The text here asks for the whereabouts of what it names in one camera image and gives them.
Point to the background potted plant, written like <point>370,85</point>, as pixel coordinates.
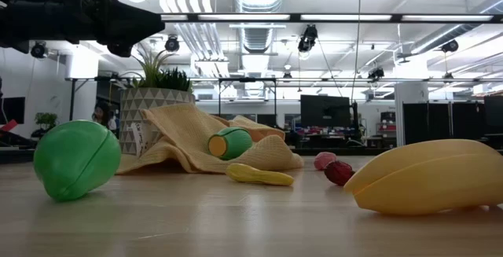
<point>46,120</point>

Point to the black aluminium table frame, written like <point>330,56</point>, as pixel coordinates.
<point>353,151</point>

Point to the black overhead frame beam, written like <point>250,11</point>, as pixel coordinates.
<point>295,17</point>

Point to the orange cloth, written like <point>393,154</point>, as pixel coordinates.
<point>184,131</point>

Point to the black ceiling spotlight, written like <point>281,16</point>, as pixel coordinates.
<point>307,39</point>
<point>376,74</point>
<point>450,46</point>
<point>171,44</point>
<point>38,50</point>

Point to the smooth light green toy fruit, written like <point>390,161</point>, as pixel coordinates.
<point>74,158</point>

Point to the yellow toy banana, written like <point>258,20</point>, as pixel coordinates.
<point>424,178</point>

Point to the dark green striped toy vegetable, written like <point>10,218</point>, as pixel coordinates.
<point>236,143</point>

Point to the black wall screen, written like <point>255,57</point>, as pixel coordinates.
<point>13,109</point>

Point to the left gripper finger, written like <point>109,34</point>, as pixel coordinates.
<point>133,21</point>

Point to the black office partition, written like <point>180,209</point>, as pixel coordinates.
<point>432,123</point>

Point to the succulent in white patterned pot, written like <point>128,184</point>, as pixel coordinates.
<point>149,103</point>

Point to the small yellow toy corn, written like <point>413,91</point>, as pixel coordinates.
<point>259,176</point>

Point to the small pink toy fruit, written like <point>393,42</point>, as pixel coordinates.
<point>324,159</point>

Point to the small dark red toy fruit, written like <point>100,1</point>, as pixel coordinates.
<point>338,173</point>

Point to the black computer monitor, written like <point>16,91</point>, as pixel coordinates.
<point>325,111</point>

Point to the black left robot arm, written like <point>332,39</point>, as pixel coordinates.
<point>8,25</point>

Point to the person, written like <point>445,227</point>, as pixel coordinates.
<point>103,115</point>

